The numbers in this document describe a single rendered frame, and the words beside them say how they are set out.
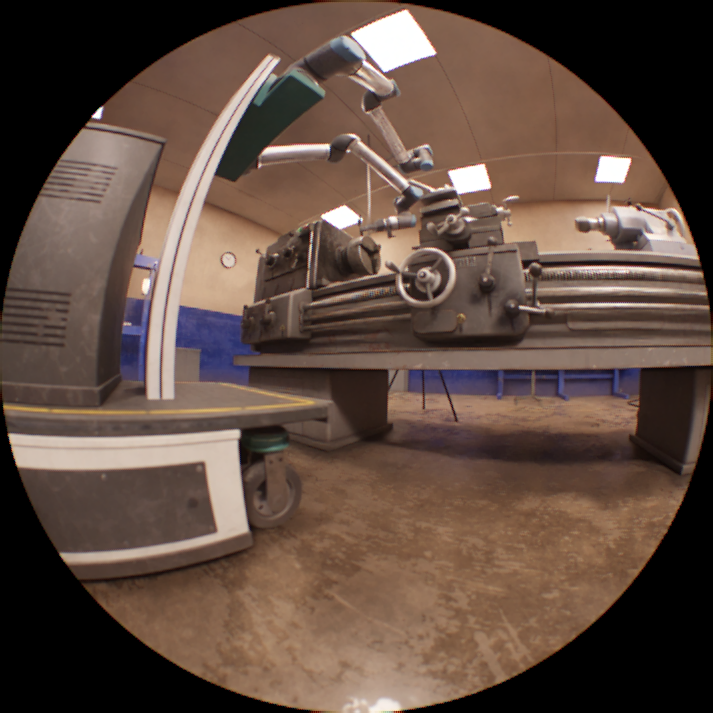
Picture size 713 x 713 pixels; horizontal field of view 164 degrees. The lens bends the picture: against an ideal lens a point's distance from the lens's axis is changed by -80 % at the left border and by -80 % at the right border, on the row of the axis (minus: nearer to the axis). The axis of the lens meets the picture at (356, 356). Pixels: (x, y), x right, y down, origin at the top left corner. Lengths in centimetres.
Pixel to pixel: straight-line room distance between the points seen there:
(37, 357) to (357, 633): 63
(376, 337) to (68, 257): 109
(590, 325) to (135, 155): 132
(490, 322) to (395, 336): 45
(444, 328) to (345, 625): 79
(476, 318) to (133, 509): 92
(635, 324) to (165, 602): 143
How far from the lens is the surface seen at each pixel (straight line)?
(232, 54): 334
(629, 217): 150
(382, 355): 90
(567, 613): 54
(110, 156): 61
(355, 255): 147
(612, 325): 105
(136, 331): 375
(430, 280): 80
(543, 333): 97
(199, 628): 48
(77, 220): 53
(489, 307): 81
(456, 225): 85
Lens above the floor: 39
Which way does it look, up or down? 3 degrees up
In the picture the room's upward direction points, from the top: 1 degrees clockwise
